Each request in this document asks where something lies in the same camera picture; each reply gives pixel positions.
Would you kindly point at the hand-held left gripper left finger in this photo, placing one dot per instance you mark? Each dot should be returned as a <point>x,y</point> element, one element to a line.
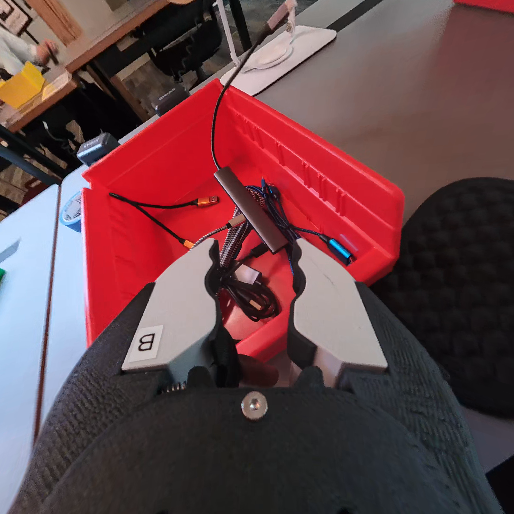
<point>176,309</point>

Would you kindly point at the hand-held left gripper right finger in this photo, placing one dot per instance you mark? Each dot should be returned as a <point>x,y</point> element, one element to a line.
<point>337,317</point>

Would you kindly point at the grey usb hub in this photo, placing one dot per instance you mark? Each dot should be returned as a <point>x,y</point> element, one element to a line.
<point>249,208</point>

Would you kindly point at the red plastic bin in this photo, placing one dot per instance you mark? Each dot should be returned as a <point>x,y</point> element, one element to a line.
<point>160,168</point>

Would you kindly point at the black quilted cushion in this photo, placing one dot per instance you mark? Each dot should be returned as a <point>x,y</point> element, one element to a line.
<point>453,281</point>

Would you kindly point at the blue tape roll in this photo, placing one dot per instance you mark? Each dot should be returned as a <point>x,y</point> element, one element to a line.
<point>70,225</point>

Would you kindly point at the black power adapter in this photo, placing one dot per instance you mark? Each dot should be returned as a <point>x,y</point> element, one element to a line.
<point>170,100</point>
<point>98,148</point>

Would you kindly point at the black office chair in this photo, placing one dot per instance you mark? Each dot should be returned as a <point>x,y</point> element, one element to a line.
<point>188,48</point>

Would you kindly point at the yellow plastic bin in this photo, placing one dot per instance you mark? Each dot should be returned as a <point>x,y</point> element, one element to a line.
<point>20,88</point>

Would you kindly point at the white tablet stand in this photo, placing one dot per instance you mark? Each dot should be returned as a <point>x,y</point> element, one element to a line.
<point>305,48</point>

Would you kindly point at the framed wall picture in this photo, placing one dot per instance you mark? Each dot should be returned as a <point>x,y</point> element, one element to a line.
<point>16,16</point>

